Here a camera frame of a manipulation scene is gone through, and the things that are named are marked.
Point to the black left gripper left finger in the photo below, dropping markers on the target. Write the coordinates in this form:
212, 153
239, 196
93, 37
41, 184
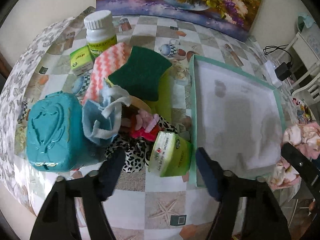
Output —
57, 216

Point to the pink red plush toy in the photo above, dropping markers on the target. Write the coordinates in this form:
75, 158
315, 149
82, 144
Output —
145, 125

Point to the black power adapter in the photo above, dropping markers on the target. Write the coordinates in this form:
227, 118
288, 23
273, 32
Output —
283, 71

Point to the teal rimmed white tray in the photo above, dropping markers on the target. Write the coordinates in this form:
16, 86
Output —
236, 117

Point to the white chair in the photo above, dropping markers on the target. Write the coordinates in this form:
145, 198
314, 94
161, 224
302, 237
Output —
306, 45

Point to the pink white zigzag cloth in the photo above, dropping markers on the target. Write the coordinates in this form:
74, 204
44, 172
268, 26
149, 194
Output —
106, 64

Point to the light blue felt cloth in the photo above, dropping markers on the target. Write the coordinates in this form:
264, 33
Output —
101, 120

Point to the lime green cloth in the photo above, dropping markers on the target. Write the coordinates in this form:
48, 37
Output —
163, 105

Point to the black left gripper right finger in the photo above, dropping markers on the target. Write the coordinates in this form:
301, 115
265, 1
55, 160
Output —
263, 217

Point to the small green box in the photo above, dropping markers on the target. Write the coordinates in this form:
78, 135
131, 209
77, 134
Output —
81, 61

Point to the patterned tablecloth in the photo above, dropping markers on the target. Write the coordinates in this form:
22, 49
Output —
143, 206

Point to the teal embossed case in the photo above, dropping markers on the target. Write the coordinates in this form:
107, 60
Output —
55, 137

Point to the flower painting canvas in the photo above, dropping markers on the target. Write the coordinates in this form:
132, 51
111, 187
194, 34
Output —
231, 17

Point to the green tissue pack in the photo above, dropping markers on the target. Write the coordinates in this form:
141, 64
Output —
170, 155

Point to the green yellow scrub sponge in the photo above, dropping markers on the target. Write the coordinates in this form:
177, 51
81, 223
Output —
141, 74

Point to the leopard print scrunchie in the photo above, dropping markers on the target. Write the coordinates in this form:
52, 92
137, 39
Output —
137, 151

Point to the pink floral fabric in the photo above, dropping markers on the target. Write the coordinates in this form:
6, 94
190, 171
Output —
305, 138

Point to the white pill bottle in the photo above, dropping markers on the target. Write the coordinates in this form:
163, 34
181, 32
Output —
100, 32

